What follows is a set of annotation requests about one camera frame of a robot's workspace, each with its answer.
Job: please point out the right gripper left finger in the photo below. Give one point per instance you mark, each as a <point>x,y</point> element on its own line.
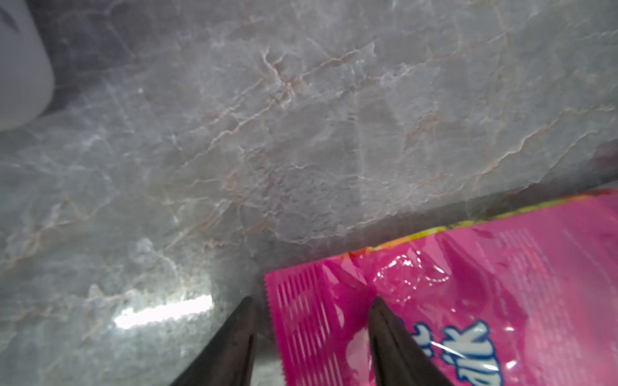
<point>228,359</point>

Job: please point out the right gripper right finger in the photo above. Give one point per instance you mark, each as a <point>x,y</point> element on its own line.
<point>397,359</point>

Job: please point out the pink fruit candy bag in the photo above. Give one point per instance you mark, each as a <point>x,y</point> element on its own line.
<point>526,298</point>

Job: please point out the white plastic perforated basket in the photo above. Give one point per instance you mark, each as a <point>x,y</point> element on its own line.
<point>27,79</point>

